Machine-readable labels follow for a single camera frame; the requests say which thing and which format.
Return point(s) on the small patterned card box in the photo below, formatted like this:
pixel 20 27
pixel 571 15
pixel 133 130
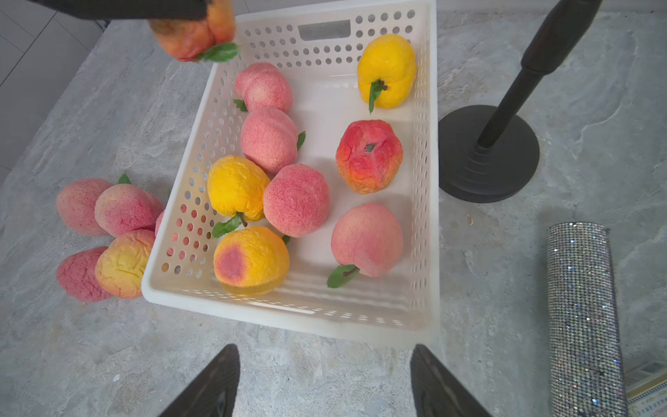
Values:
pixel 646 390

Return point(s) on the yellow peach with leaf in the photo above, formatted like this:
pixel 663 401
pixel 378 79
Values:
pixel 251 261

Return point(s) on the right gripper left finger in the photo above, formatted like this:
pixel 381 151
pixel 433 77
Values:
pixel 213 392

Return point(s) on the orange wrinkled peach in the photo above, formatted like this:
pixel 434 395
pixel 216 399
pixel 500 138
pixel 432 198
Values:
pixel 187 40

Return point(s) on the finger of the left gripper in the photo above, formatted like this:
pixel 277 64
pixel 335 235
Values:
pixel 129 9

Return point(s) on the red orange peach bottom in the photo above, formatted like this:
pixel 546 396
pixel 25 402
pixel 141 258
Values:
pixel 369 156

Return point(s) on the orange pink peach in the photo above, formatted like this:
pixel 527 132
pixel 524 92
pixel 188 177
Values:
pixel 120 268

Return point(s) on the dark pink peach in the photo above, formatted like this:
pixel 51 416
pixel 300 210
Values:
pixel 76 275

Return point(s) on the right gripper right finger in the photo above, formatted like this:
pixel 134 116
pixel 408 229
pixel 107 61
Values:
pixel 436 391

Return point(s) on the white perforated plastic basket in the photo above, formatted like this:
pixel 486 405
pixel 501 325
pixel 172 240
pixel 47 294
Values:
pixel 317 48

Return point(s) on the pink peach with leaf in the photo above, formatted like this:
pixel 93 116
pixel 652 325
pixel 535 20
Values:
pixel 262 85

